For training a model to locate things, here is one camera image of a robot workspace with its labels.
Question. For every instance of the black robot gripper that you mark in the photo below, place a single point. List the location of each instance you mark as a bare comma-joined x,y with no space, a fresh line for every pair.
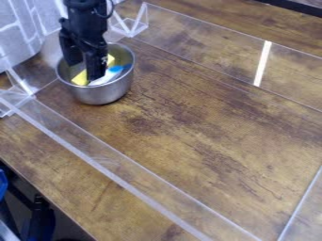
82,32

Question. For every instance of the grey brick pattern cloth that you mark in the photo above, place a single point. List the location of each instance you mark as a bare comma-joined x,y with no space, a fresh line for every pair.
27,22

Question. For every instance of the stainless steel bowl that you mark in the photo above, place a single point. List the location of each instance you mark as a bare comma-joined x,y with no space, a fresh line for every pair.
102,94

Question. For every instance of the white blue tube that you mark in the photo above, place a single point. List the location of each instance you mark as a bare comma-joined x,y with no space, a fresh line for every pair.
113,73

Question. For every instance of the black table leg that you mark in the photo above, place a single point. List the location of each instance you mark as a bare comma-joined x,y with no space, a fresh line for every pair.
42,224

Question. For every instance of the yellow butter block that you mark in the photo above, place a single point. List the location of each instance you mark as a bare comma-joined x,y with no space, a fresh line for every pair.
81,78

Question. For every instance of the clear acrylic barrier frame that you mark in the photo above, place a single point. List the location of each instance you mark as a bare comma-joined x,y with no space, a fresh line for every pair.
208,154

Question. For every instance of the blue object under table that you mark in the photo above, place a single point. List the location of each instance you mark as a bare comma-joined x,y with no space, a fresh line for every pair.
3,184

